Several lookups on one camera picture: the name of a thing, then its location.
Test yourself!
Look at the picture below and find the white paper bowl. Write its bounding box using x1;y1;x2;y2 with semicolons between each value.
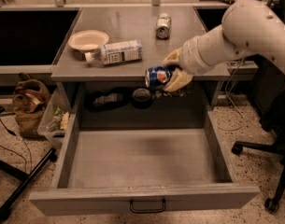
68;30;109;53

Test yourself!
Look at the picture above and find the blue pepsi can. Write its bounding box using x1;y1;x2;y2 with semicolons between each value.
145;65;175;89

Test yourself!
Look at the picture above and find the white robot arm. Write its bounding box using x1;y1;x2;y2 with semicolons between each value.
163;0;285;92

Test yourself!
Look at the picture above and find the green and white soda can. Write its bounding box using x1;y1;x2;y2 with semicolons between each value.
156;13;171;39

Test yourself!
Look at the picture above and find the black floor cable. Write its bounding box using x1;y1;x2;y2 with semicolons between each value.
0;115;33;174

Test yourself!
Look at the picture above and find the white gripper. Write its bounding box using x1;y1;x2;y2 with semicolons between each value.
162;35;223;92

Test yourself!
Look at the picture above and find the clear plastic water bottle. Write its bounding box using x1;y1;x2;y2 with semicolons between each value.
85;39;143;65

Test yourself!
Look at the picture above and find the black cloth in cabinet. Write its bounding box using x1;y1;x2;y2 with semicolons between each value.
84;87;132;113

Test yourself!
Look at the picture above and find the grey open top drawer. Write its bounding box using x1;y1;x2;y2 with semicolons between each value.
28;85;261;217

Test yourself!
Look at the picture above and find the white cable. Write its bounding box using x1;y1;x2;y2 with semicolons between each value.
217;58;246;133

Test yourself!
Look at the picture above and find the brown paper bag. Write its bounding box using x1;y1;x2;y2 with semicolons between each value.
12;73;51;139

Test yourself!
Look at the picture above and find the black stand leg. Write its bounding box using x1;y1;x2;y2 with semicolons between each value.
0;147;57;222

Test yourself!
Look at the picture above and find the black drawer handle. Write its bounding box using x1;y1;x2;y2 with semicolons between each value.
130;199;166;214

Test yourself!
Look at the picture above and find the grey counter cabinet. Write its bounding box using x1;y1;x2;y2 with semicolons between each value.
50;5;231;110

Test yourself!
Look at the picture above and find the black tape roll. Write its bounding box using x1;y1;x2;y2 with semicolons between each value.
132;88;152;108

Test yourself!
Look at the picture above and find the black office chair base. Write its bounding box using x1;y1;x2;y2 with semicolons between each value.
232;97;285;214

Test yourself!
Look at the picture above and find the clear plastic bin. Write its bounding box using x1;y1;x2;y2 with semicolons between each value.
37;89;69;148

